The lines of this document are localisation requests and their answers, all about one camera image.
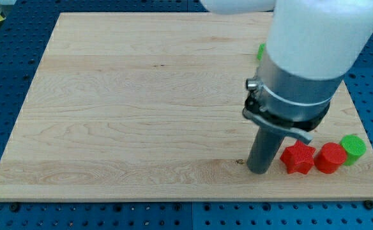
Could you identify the green block behind arm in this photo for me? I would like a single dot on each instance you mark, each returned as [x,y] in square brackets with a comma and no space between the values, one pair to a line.
[260,51]

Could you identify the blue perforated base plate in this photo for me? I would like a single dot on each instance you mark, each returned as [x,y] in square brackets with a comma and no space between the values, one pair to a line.
[23,38]

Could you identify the light wooden board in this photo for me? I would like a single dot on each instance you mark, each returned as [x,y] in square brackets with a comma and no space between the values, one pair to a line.
[139,107]

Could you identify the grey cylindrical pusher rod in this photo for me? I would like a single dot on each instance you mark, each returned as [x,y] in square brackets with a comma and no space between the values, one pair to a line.
[263,150]

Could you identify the green cylinder block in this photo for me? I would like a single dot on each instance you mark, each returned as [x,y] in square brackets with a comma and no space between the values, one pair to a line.
[355,148]

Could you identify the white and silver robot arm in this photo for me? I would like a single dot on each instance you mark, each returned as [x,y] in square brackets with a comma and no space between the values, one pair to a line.
[310,46]

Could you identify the red star block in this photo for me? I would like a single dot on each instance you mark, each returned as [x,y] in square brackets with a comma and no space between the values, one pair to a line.
[298,158]

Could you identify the red cylinder block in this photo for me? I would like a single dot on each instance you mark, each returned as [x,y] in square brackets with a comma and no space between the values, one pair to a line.
[330,157]

